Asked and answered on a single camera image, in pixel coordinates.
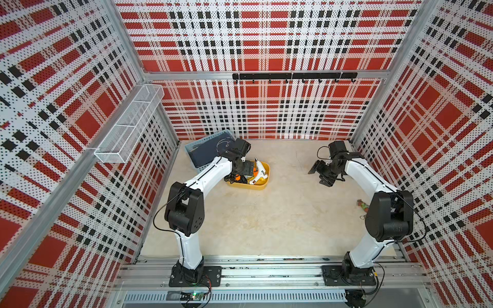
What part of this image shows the white glue gun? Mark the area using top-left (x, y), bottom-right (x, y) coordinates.
top-left (249, 159), bottom-right (268, 186)

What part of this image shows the orange glue gun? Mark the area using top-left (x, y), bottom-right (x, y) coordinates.
top-left (235, 175), bottom-right (255, 184)

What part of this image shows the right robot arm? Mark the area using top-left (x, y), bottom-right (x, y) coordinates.
top-left (309, 152), bottom-right (414, 282)

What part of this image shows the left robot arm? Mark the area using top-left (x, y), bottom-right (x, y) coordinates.
top-left (164, 142), bottom-right (251, 284)

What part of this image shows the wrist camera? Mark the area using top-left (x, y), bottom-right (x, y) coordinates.
top-left (231, 138), bottom-right (251, 157)
top-left (328, 141), bottom-right (347, 159)

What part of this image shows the yellow storage box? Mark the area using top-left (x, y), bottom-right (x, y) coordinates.
top-left (226, 161), bottom-right (270, 191)

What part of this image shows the white wire wall basket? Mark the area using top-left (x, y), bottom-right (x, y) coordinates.
top-left (94, 84), bottom-right (164, 164)

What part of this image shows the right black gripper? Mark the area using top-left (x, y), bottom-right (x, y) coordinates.
top-left (309, 159), bottom-right (343, 187)

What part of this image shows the green circuit board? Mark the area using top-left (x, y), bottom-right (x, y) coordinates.
top-left (180, 291), bottom-right (207, 302)

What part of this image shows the small keychain toy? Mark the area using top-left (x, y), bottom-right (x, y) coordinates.
top-left (357, 200), bottom-right (369, 220)

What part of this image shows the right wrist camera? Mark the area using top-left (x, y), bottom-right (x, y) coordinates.
top-left (328, 141), bottom-right (347, 159)

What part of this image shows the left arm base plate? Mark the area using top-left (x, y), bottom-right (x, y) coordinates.
top-left (168, 264), bottom-right (223, 287)

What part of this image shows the dark cloth in basket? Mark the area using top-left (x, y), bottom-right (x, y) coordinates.
top-left (189, 132), bottom-right (231, 168)

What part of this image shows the blue plastic basket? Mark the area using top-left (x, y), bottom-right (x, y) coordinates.
top-left (185, 130), bottom-right (235, 173)

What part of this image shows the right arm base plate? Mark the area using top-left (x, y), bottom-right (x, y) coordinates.
top-left (322, 266), bottom-right (378, 286)

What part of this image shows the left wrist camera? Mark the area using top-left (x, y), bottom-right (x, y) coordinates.
top-left (231, 138), bottom-right (251, 157)

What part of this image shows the black hook rail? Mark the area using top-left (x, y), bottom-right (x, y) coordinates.
top-left (232, 72), bottom-right (358, 82)

